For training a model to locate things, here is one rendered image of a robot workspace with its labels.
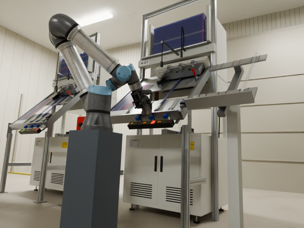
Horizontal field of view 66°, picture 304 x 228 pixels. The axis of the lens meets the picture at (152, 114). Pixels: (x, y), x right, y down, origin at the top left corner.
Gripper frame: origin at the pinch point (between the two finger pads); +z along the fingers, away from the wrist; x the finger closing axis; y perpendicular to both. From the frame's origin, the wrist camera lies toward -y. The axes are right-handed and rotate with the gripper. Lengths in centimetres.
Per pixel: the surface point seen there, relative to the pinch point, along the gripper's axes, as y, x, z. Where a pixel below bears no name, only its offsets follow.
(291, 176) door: -182, 56, 236
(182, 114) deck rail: -3.6, 21.1, 4.2
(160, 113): -2.3, 6.7, 1.5
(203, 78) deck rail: -50, 21, 2
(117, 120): -2.3, -32.2, 4.7
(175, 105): -12.9, 12.8, 2.5
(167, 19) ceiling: -316, -123, -14
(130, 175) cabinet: 5, -42, 55
